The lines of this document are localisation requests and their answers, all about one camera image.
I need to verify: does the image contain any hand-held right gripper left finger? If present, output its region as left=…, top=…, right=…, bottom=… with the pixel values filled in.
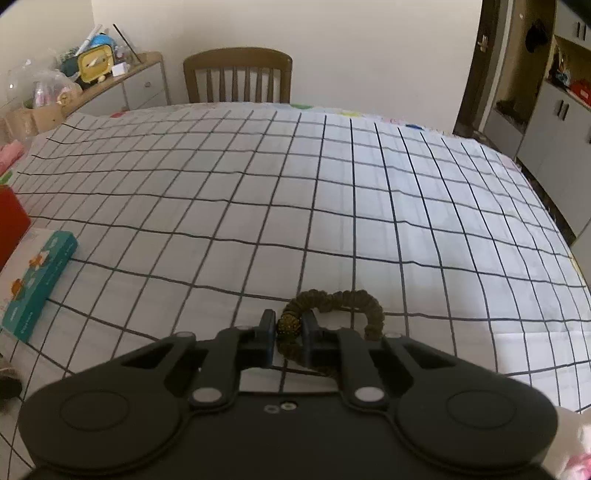
left=122, top=309, right=278, bottom=409

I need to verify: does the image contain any brown beaded scrunchie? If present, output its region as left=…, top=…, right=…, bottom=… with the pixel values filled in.
left=276, top=289, right=385, bottom=356

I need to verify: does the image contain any plastic bag with pink items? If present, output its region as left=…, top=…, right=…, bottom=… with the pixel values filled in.
left=7, top=60, right=84, bottom=110

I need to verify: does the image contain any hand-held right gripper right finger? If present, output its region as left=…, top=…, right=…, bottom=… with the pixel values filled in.
left=302, top=315, right=462, bottom=411

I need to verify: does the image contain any white teal carton box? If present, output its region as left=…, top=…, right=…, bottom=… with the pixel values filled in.
left=2, top=231, right=78, bottom=343

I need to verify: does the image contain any black checked white tablecloth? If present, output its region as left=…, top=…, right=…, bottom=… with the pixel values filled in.
left=0, top=102, right=591, bottom=480

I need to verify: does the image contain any dark wooden door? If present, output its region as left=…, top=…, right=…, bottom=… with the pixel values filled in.
left=455, top=0, right=513, bottom=139

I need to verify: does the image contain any yellow toy clock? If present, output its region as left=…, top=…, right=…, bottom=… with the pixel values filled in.
left=76, top=44, right=115, bottom=86

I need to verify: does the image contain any black hanging bag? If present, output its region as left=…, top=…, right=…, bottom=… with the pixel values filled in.
left=525, top=18, right=548, bottom=52

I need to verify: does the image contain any brown wooden chair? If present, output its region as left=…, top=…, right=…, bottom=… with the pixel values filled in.
left=183, top=47, right=293, bottom=104

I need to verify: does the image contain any white wooden side cabinet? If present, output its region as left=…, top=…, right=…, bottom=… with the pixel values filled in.
left=65, top=52, right=169, bottom=117

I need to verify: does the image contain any pink white soft cloth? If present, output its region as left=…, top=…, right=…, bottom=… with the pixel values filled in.
left=549, top=406, right=591, bottom=480

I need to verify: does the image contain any grey wooden wardrobe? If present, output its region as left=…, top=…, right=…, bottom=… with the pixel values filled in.
left=480, top=0, right=591, bottom=241

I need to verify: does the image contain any cardboard box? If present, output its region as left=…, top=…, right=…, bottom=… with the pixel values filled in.
left=4, top=104, right=65, bottom=139

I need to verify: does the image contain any pink printed cloth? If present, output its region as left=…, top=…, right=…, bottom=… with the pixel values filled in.
left=0, top=141, right=24, bottom=169

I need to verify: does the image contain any gold red tin box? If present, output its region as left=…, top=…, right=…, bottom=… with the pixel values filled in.
left=0, top=188, right=32, bottom=271

